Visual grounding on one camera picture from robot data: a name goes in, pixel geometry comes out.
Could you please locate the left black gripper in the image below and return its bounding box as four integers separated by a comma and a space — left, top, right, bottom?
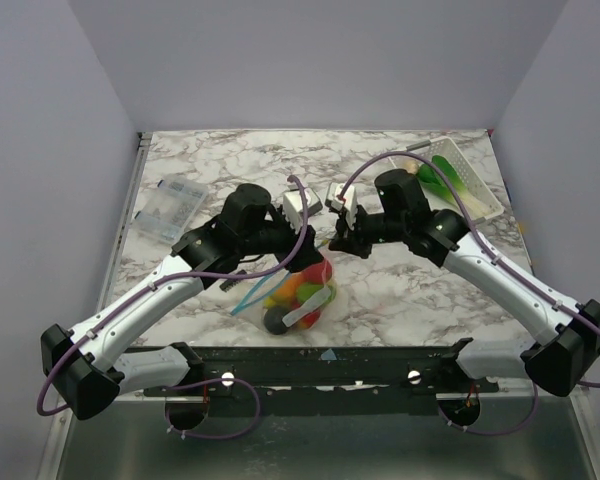
239, 207, 325, 273

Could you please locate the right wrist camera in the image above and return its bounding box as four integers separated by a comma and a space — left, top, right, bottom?
325, 182, 357, 229

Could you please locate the green lime fruit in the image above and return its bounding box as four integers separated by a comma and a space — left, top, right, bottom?
296, 282, 337, 306

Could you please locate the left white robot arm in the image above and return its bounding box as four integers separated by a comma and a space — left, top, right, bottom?
36, 176, 323, 420

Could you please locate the clear plastic screw box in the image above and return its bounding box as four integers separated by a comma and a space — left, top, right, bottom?
132, 174, 209, 245

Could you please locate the white plastic basket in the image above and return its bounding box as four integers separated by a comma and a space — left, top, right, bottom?
390, 136, 504, 224

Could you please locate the small garlic bulb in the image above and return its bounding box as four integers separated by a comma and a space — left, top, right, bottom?
404, 159, 419, 175

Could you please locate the black comb strip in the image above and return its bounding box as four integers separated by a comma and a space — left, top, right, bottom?
219, 279, 242, 292

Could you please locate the red strawberry toy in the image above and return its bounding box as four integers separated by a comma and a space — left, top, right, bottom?
303, 261, 333, 285

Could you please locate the dark avocado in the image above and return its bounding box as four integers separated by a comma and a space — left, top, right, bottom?
262, 305, 290, 335

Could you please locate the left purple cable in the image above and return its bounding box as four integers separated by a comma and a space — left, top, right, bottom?
37, 173, 311, 441

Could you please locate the clear zip top bag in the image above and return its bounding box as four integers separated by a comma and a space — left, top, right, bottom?
230, 239, 338, 335

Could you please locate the green white leek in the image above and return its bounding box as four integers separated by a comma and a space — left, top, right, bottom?
416, 155, 489, 218

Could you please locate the aluminium frame rail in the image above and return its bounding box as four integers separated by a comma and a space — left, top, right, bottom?
94, 132, 153, 315

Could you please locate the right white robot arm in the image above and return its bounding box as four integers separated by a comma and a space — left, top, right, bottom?
326, 169, 600, 397

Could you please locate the yellow banana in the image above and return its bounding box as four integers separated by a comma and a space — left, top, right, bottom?
263, 296, 296, 310

